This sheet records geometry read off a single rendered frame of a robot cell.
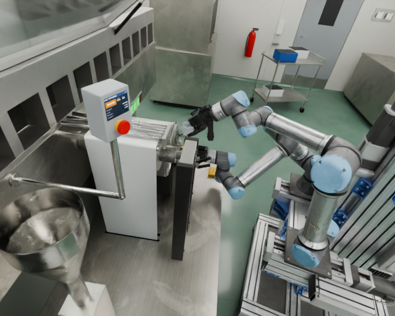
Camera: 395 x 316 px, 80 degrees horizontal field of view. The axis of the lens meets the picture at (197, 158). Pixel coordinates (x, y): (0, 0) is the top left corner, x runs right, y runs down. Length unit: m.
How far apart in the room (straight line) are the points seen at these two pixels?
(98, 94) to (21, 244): 0.33
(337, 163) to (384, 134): 0.41
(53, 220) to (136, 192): 0.40
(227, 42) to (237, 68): 0.60
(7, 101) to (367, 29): 5.93
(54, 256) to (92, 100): 0.27
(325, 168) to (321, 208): 0.18
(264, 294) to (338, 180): 1.21
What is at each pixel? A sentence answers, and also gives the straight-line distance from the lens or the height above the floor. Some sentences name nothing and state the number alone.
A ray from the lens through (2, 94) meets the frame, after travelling 0.73.
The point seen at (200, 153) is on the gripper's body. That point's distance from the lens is 1.25.
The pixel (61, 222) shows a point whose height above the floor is 1.43.
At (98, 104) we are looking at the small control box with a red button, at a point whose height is 1.69.
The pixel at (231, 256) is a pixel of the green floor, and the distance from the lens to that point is 2.22.
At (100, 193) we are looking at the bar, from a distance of 0.67.
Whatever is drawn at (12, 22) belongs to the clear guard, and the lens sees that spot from 0.57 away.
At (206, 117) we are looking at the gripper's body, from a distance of 1.09.
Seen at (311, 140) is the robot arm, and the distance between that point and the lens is 1.04.
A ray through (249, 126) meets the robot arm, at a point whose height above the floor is 1.39.
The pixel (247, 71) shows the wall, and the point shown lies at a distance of 5.74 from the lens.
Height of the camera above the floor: 1.89
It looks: 39 degrees down
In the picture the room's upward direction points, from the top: 7 degrees clockwise
